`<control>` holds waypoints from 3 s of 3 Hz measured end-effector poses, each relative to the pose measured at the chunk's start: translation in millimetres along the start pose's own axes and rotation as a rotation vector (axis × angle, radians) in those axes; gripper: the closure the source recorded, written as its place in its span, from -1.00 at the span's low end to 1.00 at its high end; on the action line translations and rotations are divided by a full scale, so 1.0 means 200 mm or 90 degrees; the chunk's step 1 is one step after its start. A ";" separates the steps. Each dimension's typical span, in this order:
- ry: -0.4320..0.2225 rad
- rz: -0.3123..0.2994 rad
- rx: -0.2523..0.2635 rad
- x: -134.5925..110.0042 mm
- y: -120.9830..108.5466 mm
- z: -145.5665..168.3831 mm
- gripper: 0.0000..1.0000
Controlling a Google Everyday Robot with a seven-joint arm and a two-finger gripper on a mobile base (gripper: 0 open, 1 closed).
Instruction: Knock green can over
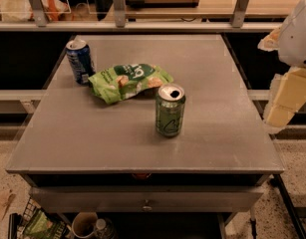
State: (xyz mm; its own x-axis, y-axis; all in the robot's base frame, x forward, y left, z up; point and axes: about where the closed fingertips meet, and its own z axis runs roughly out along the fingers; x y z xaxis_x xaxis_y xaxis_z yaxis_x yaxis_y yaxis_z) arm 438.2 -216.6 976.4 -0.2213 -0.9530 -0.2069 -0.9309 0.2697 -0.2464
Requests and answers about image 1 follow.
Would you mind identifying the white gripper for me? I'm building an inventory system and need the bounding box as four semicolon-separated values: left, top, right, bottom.
257;0;306;128

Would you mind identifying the green soda can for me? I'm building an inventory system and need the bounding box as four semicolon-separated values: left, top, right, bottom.
155;83;185;137

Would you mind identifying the blue soda can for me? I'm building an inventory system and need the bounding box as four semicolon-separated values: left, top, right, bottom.
66;39;95;85

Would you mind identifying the green chip bag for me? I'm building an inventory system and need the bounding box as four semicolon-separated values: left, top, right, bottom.
89;64;173;105

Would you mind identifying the grey table drawer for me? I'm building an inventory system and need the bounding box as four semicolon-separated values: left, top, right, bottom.
30;186;263;213

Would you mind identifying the plastic bottle under table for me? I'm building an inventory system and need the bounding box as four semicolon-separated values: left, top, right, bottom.
94;218;118;239

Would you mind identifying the paper cup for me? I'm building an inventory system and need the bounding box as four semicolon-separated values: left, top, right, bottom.
72;212;98;239

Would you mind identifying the orange white bag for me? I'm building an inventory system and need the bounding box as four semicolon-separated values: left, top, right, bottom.
0;0;70;22

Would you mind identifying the green bag in basket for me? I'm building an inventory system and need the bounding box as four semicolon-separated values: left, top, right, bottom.
23;209;66;239

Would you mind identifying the metal shelf rail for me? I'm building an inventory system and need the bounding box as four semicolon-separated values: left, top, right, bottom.
0;21;280;33

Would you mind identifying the black wire basket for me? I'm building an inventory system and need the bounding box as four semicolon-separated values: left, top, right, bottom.
7;198;73;239

